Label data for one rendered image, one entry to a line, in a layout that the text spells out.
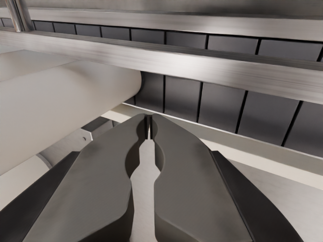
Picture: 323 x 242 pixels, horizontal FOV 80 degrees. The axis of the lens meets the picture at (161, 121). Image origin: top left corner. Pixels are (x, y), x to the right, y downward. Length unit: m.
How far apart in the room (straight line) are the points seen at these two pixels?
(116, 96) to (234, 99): 0.10
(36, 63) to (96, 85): 0.09
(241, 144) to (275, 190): 0.14
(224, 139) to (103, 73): 0.11
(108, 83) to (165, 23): 0.07
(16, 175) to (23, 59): 0.32
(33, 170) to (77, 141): 0.17
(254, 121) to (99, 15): 0.18
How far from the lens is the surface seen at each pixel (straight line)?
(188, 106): 0.20
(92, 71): 0.17
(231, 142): 0.17
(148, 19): 0.20
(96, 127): 0.33
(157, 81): 0.20
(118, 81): 0.18
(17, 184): 0.50
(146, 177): 0.39
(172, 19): 0.19
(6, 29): 0.21
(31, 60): 0.23
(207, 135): 0.17
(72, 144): 0.39
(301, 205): 0.31
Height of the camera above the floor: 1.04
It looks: 48 degrees down
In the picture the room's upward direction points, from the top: 133 degrees counter-clockwise
